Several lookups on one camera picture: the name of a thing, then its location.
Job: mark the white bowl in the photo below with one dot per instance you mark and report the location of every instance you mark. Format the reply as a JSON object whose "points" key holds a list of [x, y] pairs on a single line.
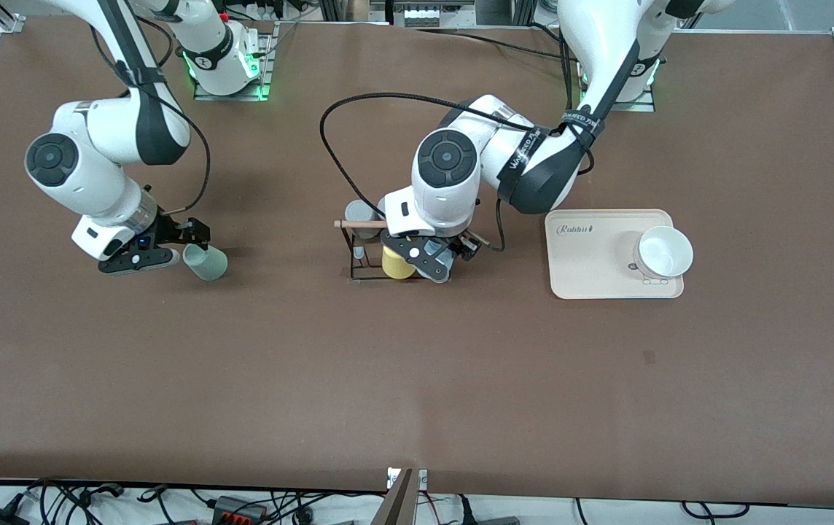
{"points": [[666, 251]]}

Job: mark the grey red connector box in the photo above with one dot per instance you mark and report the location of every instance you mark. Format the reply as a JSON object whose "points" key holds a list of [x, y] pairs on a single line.
{"points": [[238, 510]]}

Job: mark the light blue cup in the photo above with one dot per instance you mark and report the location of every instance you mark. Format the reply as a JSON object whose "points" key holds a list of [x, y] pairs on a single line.
{"points": [[447, 266]]}

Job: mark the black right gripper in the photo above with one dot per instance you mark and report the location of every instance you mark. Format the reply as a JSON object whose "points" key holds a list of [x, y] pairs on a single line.
{"points": [[170, 227]]}

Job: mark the beige rabbit tray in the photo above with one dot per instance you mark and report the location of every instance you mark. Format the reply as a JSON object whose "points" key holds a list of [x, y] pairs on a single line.
{"points": [[592, 281]]}

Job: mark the white mount bracket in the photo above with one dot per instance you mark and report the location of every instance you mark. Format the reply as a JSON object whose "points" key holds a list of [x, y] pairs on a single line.
{"points": [[422, 477]]}

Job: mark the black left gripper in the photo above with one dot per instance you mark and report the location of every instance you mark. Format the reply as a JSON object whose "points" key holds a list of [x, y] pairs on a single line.
{"points": [[465, 243]]}

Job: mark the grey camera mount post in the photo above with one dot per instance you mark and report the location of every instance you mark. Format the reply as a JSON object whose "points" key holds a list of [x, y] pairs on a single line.
{"points": [[396, 503]]}

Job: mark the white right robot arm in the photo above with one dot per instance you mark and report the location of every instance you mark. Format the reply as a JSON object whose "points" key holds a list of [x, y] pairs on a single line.
{"points": [[96, 138]]}

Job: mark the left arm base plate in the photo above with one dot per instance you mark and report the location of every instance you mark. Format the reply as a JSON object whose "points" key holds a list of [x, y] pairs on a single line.
{"points": [[647, 104]]}

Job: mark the pale green cup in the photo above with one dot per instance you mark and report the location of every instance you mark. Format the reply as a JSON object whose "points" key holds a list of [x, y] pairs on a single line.
{"points": [[207, 264]]}

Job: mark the black power adapter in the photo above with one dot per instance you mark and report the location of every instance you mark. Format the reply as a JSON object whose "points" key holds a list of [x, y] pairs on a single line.
{"points": [[1, 514]]}

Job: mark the grey cup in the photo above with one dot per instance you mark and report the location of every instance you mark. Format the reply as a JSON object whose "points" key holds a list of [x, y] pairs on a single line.
{"points": [[359, 213]]}

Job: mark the yellow cup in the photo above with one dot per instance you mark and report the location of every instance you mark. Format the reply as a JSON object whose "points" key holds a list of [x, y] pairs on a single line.
{"points": [[395, 267]]}

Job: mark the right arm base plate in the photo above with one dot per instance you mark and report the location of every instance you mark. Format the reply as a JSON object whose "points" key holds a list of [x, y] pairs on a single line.
{"points": [[265, 58]]}

